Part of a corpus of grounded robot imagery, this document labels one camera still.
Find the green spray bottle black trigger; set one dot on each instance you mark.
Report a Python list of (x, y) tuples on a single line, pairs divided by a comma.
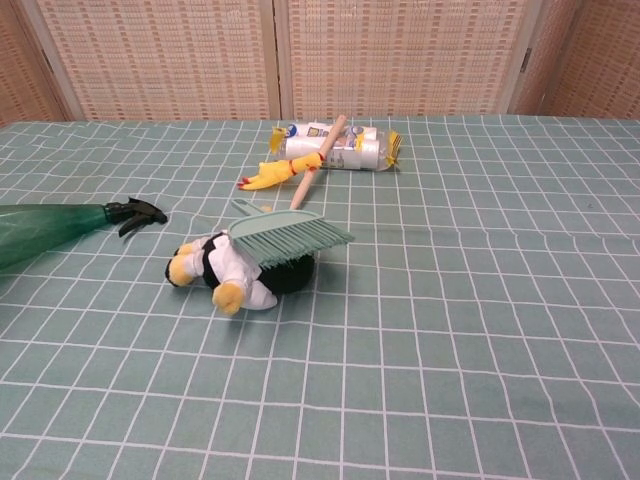
[(40, 225)]

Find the teal hand brush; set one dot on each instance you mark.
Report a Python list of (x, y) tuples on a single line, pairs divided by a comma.
[(280, 226)]

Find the wooden stick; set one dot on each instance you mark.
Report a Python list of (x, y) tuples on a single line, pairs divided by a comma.
[(305, 185)]

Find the yellow rubber chicken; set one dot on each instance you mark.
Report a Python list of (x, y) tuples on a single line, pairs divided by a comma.
[(272, 175)]

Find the black white yellow plush toy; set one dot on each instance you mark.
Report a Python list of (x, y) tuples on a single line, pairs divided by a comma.
[(230, 265)]

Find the pack of white bag rolls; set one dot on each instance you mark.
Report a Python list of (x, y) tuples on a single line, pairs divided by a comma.
[(360, 150)]

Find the green checked tablecloth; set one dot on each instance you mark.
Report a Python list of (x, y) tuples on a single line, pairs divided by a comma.
[(450, 325)]

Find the bamboo folding screen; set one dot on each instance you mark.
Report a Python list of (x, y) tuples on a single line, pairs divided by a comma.
[(400, 50)]

